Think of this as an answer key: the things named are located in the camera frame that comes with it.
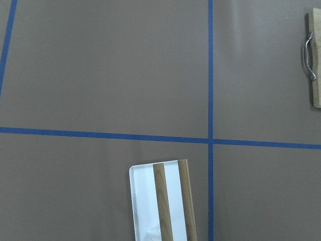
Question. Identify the wooden chopstick on tray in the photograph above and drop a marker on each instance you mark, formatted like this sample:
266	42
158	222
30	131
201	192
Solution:
162	202

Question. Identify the white rectangular tray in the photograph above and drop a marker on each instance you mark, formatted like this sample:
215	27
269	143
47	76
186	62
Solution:
144	201

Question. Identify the wooden chopstick beside tray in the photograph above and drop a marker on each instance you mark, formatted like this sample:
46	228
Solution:
188	207

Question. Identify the wooden cutting board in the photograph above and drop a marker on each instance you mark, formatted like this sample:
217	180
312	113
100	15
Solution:
311	55

